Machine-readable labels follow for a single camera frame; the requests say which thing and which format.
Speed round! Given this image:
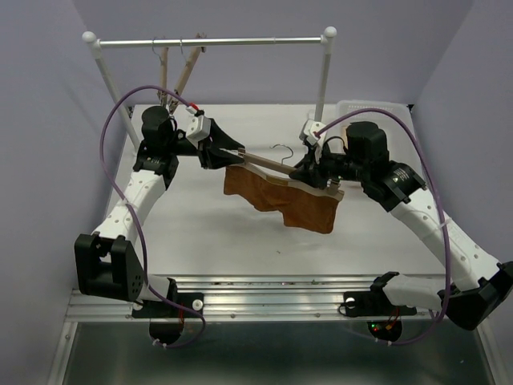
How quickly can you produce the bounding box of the wooden clip hanger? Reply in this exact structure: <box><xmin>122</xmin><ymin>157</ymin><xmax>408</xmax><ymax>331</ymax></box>
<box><xmin>225</xmin><ymin>148</ymin><xmax>345</xmax><ymax>202</ymax></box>
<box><xmin>168</xmin><ymin>33</ymin><xmax>207</xmax><ymax>115</ymax></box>
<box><xmin>151</xmin><ymin>41</ymin><xmax>169</xmax><ymax>107</ymax></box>

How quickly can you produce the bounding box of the brown underwear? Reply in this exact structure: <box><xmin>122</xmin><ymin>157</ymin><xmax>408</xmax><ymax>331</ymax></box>
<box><xmin>224</xmin><ymin>164</ymin><xmax>345</xmax><ymax>234</ymax></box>

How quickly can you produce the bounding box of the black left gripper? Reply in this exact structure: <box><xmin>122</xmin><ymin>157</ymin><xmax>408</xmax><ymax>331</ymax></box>
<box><xmin>166</xmin><ymin>118</ymin><xmax>244</xmax><ymax>169</ymax></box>

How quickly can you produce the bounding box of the white clothes rack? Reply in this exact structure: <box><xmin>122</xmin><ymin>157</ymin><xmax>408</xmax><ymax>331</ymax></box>
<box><xmin>88</xmin><ymin>22</ymin><xmax>348</xmax><ymax>147</ymax></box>

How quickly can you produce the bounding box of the translucent plastic basket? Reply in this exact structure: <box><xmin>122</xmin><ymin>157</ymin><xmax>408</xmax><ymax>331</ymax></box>
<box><xmin>336</xmin><ymin>99</ymin><xmax>410</xmax><ymax>121</ymax></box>

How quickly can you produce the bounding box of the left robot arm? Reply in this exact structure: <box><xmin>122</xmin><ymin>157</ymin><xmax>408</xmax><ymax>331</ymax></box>
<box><xmin>74</xmin><ymin>106</ymin><xmax>244</xmax><ymax>316</ymax></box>

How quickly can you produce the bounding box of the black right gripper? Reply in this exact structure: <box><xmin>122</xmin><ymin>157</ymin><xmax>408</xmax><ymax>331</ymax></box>
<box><xmin>288</xmin><ymin>143</ymin><xmax>369</xmax><ymax>190</ymax></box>

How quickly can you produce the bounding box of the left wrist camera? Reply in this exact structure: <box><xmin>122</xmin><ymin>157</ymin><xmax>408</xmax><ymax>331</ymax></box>
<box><xmin>185</xmin><ymin>115</ymin><xmax>212</xmax><ymax>149</ymax></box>

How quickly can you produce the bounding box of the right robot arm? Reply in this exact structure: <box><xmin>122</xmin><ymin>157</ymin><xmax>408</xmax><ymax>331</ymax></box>
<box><xmin>291</xmin><ymin>120</ymin><xmax>512</xmax><ymax>330</ymax></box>

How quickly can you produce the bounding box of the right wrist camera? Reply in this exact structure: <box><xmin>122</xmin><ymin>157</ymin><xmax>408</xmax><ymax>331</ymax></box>
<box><xmin>299</xmin><ymin>119</ymin><xmax>325</xmax><ymax>147</ymax></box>

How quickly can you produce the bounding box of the aluminium mounting rail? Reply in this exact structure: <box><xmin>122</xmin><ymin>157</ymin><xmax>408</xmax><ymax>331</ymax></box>
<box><xmin>70</xmin><ymin>274</ymin><xmax>488</xmax><ymax>322</ymax></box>

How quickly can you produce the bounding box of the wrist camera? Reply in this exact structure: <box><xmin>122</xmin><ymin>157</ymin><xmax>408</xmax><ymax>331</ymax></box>
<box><xmin>299</xmin><ymin>119</ymin><xmax>325</xmax><ymax>147</ymax></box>
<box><xmin>185</xmin><ymin>115</ymin><xmax>212</xmax><ymax>149</ymax></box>

